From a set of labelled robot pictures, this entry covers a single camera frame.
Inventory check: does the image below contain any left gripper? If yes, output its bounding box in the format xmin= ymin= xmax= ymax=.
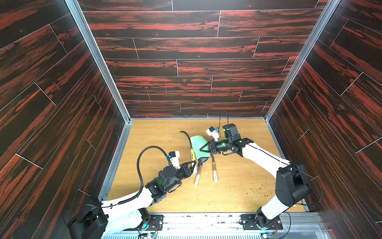
xmin=163 ymin=160 xmax=196 ymax=193

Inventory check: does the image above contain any small sickle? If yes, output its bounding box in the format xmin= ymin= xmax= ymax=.
xmin=180 ymin=130 xmax=198 ymax=174
xmin=210 ymin=154 xmax=218 ymax=182
xmin=194 ymin=157 xmax=208 ymax=186

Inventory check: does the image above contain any green and black rag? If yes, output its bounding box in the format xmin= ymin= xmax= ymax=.
xmin=191 ymin=135 xmax=210 ymax=161

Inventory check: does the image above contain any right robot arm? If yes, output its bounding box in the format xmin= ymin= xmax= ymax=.
xmin=200 ymin=123 xmax=311 ymax=230

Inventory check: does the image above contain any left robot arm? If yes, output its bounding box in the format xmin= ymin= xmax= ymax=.
xmin=67 ymin=161 xmax=197 ymax=239

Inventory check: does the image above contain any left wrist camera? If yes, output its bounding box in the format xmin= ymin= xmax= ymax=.
xmin=168 ymin=151 xmax=180 ymax=169

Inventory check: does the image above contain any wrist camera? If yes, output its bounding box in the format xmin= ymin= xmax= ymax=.
xmin=206 ymin=126 xmax=220 ymax=141
xmin=168 ymin=151 xmax=180 ymax=169

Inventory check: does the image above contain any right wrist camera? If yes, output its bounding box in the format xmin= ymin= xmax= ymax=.
xmin=206 ymin=126 xmax=220 ymax=141

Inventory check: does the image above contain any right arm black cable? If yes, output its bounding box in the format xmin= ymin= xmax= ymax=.
xmin=218 ymin=113 xmax=323 ymax=239

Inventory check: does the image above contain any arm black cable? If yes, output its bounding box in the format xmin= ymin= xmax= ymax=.
xmin=218 ymin=113 xmax=323 ymax=239
xmin=62 ymin=145 xmax=172 ymax=216

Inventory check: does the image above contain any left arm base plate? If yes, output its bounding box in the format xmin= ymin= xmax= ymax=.
xmin=123 ymin=214 xmax=164 ymax=232

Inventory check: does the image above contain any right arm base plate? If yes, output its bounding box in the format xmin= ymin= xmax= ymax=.
xmin=239 ymin=214 xmax=283 ymax=231

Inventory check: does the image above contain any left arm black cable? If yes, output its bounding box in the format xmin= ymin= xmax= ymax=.
xmin=62 ymin=145 xmax=172 ymax=216

